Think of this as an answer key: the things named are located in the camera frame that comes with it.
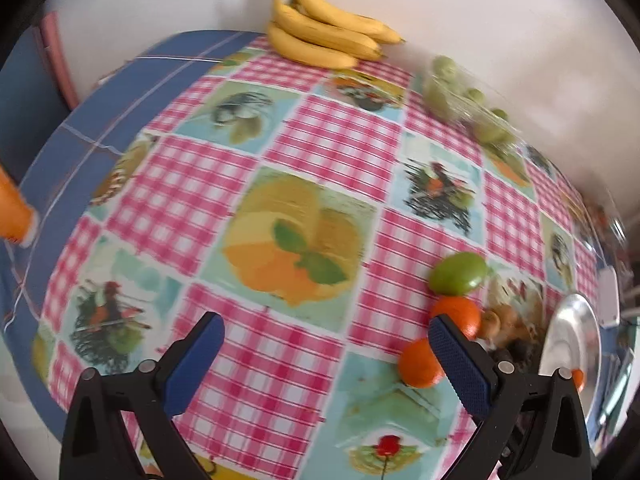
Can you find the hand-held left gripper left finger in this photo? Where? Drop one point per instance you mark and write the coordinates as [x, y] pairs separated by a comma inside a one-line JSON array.
[[200, 360]]

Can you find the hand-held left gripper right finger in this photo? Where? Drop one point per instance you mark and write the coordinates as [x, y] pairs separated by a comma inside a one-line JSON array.
[[457, 360]]

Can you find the green mango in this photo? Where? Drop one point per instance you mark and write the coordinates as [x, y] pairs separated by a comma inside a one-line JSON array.
[[457, 274]]

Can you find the silver metal plate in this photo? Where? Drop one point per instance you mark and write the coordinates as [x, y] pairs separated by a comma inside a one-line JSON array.
[[575, 330]]

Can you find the white plastic device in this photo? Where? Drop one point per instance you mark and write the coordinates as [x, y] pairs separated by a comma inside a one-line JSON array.
[[610, 295]]

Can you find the clear plastic clamshell box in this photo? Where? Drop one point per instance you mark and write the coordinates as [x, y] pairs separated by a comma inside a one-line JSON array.
[[607, 225]]

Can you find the orange plastic object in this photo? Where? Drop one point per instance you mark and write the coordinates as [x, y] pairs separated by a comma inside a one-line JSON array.
[[12, 210]]

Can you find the clear plastic tray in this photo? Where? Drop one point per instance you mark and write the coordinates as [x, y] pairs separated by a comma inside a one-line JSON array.
[[480, 105]]

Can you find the pink checked printed tablecloth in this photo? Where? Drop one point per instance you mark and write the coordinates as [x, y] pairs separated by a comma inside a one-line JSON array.
[[325, 135]]

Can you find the clear tray of green fruit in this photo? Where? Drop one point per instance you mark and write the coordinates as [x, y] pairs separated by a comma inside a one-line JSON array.
[[445, 67]]

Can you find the yellow banana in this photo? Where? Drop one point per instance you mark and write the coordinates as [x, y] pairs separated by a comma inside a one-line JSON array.
[[310, 55], [345, 20], [325, 37], [298, 7]]

